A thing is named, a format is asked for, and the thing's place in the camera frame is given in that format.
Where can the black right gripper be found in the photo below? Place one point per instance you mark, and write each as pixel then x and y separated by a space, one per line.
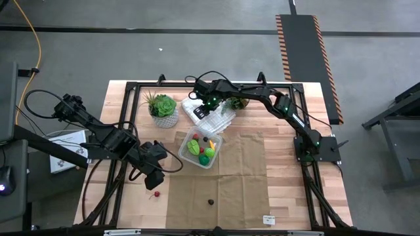
pixel 210 101

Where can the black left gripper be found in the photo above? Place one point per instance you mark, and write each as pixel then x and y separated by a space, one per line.
pixel 152 164

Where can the red toy strawberry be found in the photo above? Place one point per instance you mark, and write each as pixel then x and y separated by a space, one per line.
pixel 195 136

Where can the red toy cherry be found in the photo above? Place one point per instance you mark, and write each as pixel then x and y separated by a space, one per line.
pixel 157 194

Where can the yellow toy pepper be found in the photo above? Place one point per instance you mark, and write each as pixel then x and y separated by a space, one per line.
pixel 212 145

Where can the light green toy star fruit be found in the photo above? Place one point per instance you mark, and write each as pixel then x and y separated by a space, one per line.
pixel 193 147

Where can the light green round toy vegetable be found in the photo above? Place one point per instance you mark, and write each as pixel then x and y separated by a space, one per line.
pixel 209 152

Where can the dark green toy bell pepper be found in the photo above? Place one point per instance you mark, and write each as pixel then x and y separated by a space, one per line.
pixel 203 160

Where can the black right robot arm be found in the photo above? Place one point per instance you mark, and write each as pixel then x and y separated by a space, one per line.
pixel 295 118

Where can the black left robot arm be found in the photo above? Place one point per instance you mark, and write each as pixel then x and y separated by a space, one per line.
pixel 111 139

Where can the clear plastic tupperware container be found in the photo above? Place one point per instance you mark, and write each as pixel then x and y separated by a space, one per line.
pixel 190 158

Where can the white folded towel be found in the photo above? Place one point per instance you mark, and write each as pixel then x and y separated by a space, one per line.
pixel 216 121

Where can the small plant in dark pot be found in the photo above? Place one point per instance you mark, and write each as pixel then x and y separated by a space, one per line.
pixel 238 103

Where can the succulent in white patterned pot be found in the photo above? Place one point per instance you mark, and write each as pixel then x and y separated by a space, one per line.
pixel 163 106

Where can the white cardboard box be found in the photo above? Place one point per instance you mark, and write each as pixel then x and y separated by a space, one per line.
pixel 62 164

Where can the tan cloth mat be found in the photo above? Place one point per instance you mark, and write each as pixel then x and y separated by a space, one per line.
pixel 243 196

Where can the black metal beam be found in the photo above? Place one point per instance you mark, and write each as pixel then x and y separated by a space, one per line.
pixel 42 144

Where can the black floor mat striped edges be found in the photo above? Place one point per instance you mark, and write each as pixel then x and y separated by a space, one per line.
pixel 305 59

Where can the white label tag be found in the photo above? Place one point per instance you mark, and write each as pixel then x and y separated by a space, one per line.
pixel 269 219

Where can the dark grey desk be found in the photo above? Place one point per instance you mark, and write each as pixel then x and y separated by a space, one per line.
pixel 21 157

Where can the black computer mouse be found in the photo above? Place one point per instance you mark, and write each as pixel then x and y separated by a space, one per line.
pixel 6 180

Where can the grey monitor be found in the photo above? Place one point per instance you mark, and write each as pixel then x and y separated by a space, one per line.
pixel 8 105

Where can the black aluminium table frame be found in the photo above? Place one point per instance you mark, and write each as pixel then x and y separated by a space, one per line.
pixel 170 85

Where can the silver metal bracket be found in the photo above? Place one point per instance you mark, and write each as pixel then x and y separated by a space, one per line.
pixel 122 232
pixel 305 233

